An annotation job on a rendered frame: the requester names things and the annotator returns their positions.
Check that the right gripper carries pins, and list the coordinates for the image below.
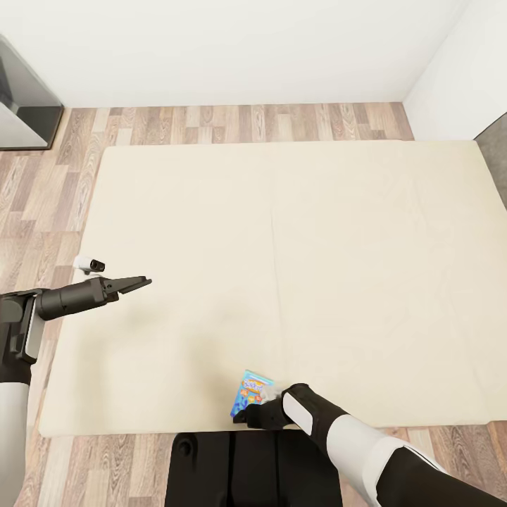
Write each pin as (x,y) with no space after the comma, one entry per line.
(258,417)

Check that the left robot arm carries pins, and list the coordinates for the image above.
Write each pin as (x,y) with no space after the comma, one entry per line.
(22,319)

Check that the bed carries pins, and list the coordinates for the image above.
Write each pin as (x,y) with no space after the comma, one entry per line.
(373,270)

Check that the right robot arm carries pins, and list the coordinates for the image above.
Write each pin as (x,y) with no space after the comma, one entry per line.
(384,470)

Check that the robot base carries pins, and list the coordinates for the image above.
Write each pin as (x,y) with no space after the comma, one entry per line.
(250,468)

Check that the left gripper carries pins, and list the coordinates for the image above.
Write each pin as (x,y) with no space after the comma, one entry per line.
(97,292)

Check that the desk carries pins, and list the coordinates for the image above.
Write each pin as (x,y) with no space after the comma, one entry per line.
(29,111)

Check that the board game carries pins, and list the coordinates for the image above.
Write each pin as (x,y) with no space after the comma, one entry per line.
(249,391)

